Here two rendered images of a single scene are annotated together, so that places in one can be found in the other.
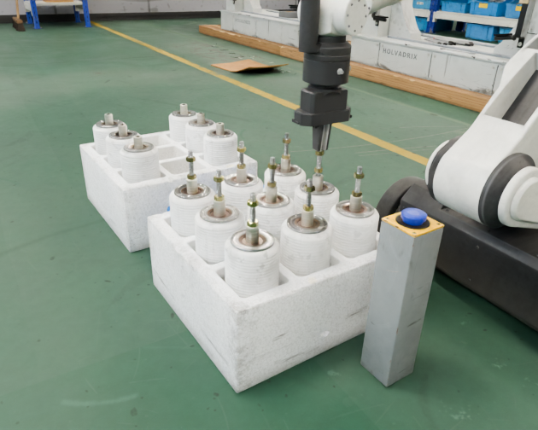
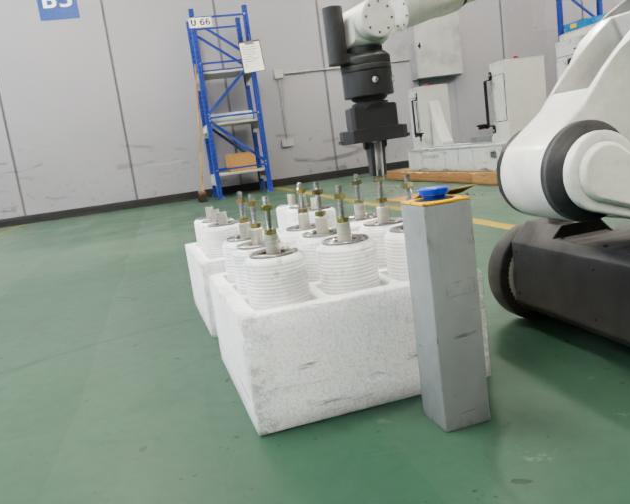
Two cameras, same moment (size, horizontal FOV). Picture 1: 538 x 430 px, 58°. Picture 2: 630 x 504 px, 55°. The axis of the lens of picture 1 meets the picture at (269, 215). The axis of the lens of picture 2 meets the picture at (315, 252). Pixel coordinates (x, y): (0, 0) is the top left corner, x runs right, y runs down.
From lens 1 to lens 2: 0.45 m
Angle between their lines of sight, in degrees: 25
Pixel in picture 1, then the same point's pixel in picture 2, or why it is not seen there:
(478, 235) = (591, 253)
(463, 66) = not seen: outside the picture
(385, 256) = (411, 247)
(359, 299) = not seen: hidden behind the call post
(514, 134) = (578, 100)
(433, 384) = (514, 430)
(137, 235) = not seen: hidden behind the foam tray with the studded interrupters
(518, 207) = (590, 179)
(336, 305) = (387, 337)
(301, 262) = (336, 280)
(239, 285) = (257, 301)
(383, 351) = (434, 378)
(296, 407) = (322, 447)
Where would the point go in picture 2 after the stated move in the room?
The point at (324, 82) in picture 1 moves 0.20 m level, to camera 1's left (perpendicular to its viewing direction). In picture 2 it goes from (360, 92) to (253, 110)
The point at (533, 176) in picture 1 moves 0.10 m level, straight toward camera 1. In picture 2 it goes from (604, 139) to (570, 147)
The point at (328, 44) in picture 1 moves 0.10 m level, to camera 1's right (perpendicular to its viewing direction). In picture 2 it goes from (357, 53) to (416, 42)
